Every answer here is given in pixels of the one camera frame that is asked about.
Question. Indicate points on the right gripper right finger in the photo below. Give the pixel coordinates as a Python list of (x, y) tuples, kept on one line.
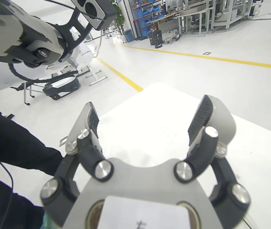
[(221, 120)]

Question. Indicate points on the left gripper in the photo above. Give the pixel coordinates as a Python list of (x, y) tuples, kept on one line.
[(6, 29)]

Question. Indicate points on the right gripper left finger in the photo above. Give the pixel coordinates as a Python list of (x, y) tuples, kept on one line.
[(91, 148)]

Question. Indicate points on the black and white device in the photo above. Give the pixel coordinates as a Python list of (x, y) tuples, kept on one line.
[(62, 89)]

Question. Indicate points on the white metal stand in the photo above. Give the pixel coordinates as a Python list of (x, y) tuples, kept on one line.
[(97, 79)]

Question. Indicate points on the potted green plant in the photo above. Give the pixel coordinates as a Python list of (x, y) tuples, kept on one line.
[(118, 13)]

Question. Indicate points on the blue waste bin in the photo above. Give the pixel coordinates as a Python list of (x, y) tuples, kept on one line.
[(128, 35)]

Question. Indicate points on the black computer tower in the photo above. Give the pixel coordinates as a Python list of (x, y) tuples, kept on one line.
[(156, 38)]

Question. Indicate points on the grey desk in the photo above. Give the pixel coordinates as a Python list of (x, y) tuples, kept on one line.
[(167, 21)]

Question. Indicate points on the rack with blue bins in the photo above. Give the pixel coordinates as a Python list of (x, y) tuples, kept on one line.
[(147, 13)]

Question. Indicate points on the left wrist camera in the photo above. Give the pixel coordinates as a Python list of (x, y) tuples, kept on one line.
[(87, 2)]

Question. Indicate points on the white workbench frame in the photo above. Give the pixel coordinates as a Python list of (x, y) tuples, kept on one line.
[(231, 3)]

